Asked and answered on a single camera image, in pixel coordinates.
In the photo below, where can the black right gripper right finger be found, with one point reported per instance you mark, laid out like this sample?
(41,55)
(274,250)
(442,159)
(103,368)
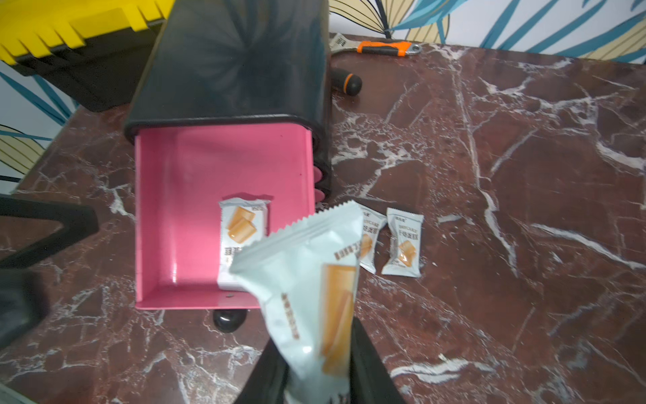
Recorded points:
(370,381)

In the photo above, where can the white cookie packet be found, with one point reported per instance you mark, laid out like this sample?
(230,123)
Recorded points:
(305,280)
(242,222)
(373,223)

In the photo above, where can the orange handled adjustable wrench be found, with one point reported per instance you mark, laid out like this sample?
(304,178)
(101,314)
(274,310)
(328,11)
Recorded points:
(339,44)

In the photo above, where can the black drawer cabinet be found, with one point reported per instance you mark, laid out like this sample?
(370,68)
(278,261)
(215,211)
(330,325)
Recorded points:
(240,62)

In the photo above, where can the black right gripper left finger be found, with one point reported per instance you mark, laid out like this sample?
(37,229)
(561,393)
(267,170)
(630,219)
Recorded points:
(268,379)

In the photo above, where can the black screwdriver handle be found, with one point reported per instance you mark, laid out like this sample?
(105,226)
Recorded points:
(345,82)

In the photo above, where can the yellow black toolbox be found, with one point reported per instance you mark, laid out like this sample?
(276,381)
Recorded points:
(92,51)

